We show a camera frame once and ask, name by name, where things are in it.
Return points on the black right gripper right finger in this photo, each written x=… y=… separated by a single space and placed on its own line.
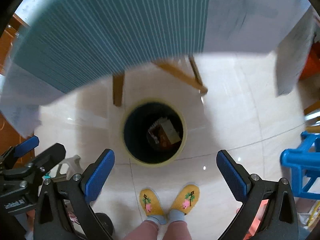
x=279 y=220

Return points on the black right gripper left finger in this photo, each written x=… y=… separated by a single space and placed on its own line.
x=63 y=210

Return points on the yellow rim trash bin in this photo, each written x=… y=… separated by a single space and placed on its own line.
x=154 y=133

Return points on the grey plastic stool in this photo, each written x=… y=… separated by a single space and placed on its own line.
x=66 y=169

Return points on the blue plastic stool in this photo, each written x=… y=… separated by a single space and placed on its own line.
x=303 y=162

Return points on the left yellow slipper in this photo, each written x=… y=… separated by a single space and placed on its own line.
x=150 y=203

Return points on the wooden table leg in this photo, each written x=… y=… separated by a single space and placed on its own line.
x=118 y=84

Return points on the white teal patterned tablecloth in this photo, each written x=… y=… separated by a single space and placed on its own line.
x=71 y=43

